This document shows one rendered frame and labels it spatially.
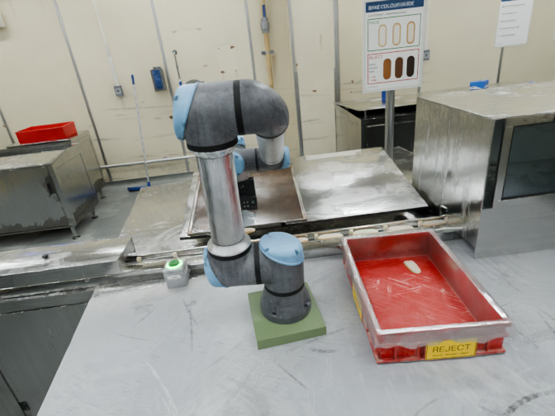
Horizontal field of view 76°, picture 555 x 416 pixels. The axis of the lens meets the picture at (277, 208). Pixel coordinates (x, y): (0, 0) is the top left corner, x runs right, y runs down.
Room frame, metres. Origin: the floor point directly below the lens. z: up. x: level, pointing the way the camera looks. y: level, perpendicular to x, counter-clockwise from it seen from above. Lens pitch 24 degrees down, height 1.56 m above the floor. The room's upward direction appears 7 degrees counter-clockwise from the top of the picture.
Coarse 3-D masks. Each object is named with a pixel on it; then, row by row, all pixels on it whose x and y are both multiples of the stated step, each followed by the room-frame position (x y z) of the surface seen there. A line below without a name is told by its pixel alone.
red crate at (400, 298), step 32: (416, 256) 1.07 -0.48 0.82; (352, 288) 0.92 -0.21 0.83; (384, 288) 0.91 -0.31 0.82; (416, 288) 0.89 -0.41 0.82; (448, 288) 0.87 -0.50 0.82; (384, 320) 0.77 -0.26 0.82; (416, 320) 0.76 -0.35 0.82; (448, 320) 0.74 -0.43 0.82; (384, 352) 0.63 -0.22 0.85; (416, 352) 0.63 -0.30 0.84; (480, 352) 0.62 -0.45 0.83
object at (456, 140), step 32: (448, 96) 1.47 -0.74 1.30; (480, 96) 1.39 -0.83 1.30; (512, 96) 1.32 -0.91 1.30; (544, 96) 1.25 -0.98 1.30; (416, 128) 1.52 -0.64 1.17; (448, 128) 1.26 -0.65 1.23; (480, 128) 1.08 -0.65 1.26; (512, 128) 1.01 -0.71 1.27; (416, 160) 1.50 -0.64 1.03; (448, 160) 1.24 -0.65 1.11; (480, 160) 1.05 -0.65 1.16; (448, 192) 1.22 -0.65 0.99; (480, 192) 1.03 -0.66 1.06; (448, 224) 1.19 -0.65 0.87; (480, 224) 1.02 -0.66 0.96; (512, 224) 1.02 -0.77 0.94; (544, 224) 1.02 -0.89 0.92; (480, 256) 1.02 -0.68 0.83
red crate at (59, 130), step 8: (32, 128) 4.35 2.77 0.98; (40, 128) 4.36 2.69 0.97; (48, 128) 4.37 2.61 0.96; (56, 128) 4.04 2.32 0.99; (64, 128) 4.11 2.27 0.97; (72, 128) 4.29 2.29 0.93; (24, 136) 4.01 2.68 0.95; (32, 136) 4.02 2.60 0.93; (40, 136) 4.03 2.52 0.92; (48, 136) 4.04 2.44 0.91; (56, 136) 4.04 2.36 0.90; (64, 136) 4.05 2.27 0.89
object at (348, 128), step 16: (400, 96) 3.74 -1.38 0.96; (416, 96) 3.54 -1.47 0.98; (336, 112) 3.80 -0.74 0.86; (352, 112) 3.24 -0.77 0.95; (368, 112) 3.15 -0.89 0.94; (384, 112) 3.08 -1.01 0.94; (400, 112) 3.00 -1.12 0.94; (336, 128) 3.83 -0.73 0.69; (352, 128) 3.18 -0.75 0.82; (368, 128) 2.89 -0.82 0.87; (384, 128) 2.90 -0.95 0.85; (400, 128) 2.90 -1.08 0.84; (336, 144) 3.85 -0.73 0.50; (352, 144) 3.19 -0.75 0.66; (368, 144) 2.89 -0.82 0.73; (384, 144) 2.90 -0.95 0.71; (400, 144) 2.90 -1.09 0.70
